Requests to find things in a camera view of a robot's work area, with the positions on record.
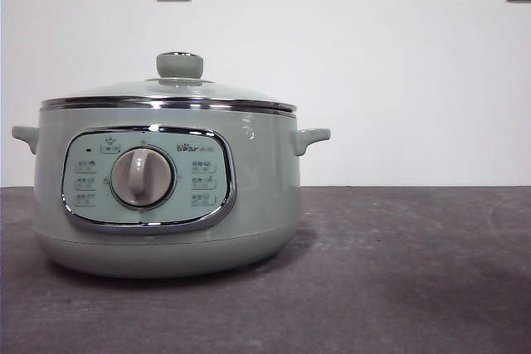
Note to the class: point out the glass lid with green knob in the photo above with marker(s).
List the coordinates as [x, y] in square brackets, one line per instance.
[179, 66]

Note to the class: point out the pale green electric cooking pot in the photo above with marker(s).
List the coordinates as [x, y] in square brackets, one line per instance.
[265, 188]

